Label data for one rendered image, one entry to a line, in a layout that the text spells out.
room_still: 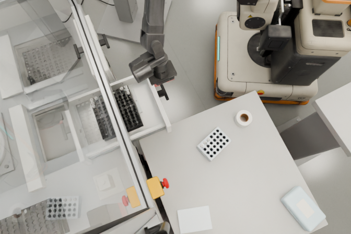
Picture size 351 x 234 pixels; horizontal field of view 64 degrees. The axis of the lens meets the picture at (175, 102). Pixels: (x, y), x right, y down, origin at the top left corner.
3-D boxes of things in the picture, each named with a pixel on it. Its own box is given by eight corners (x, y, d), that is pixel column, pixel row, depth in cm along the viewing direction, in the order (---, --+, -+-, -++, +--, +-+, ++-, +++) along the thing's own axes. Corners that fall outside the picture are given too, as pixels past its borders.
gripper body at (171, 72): (144, 71, 103) (142, 62, 96) (170, 61, 105) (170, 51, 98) (151, 86, 101) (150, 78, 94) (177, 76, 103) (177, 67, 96)
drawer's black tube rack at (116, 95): (130, 90, 121) (127, 85, 115) (144, 127, 116) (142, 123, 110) (80, 109, 119) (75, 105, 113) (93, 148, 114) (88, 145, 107)
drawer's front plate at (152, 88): (147, 73, 126) (144, 62, 116) (171, 131, 118) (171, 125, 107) (143, 74, 126) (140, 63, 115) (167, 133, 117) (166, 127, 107)
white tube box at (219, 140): (216, 128, 124) (218, 126, 120) (230, 142, 122) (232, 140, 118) (196, 147, 121) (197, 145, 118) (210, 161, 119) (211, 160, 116)
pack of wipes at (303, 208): (278, 199, 115) (282, 199, 110) (295, 185, 116) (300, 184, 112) (305, 232, 111) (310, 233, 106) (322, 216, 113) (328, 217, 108)
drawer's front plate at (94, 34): (94, 27, 133) (88, 13, 123) (114, 80, 125) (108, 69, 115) (91, 29, 133) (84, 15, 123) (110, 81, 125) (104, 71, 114)
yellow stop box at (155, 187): (159, 176, 110) (158, 174, 103) (166, 194, 108) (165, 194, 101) (147, 181, 109) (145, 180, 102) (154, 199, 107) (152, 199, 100)
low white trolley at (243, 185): (226, 127, 202) (255, 90, 130) (268, 213, 184) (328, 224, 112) (151, 159, 195) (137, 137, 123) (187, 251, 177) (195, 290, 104)
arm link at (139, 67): (160, 39, 85) (150, 32, 92) (126, 57, 83) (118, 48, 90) (172, 71, 92) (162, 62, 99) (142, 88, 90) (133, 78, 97)
